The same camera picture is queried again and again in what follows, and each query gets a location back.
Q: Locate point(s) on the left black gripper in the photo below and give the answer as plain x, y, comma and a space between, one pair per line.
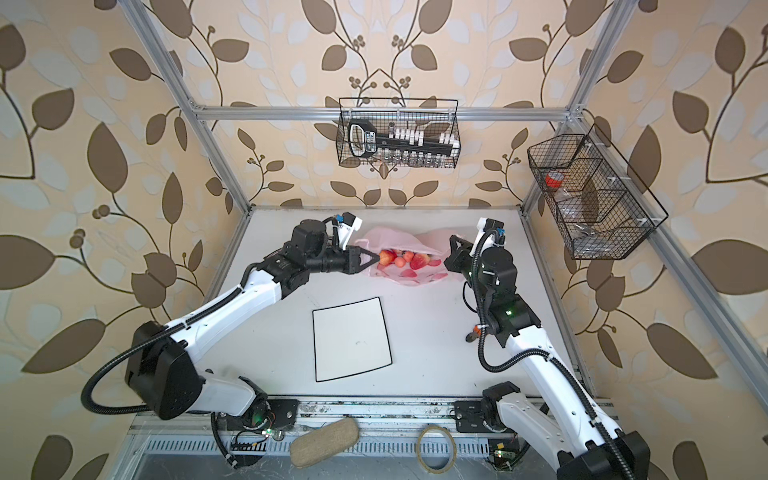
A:
351, 258

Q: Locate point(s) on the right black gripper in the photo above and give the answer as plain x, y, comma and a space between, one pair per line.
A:
460, 254

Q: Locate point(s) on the pink plastic fruit-print bag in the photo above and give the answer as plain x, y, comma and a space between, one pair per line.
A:
434, 242

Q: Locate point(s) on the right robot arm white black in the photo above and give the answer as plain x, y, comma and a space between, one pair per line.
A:
573, 434

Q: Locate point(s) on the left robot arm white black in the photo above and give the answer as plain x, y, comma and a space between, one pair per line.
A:
162, 362

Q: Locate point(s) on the fake fruits inside bag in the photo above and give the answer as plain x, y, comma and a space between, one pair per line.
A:
408, 264

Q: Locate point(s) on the white mat with black border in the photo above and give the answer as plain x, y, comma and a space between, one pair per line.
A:
350, 340

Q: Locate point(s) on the red-capped item in basket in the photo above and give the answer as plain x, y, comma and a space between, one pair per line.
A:
554, 180

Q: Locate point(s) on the black tool set in basket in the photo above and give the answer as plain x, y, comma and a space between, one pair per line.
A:
365, 141

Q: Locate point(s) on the beige sponge block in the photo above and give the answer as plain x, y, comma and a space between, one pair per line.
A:
324, 443

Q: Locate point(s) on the clear tape roll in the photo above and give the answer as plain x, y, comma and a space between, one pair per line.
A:
436, 449

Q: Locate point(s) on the back black wire basket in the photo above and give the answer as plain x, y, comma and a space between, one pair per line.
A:
432, 114

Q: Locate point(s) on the black wire basket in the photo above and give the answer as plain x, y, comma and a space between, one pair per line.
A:
604, 210
432, 114

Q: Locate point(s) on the right black wire basket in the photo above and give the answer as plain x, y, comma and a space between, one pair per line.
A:
604, 210

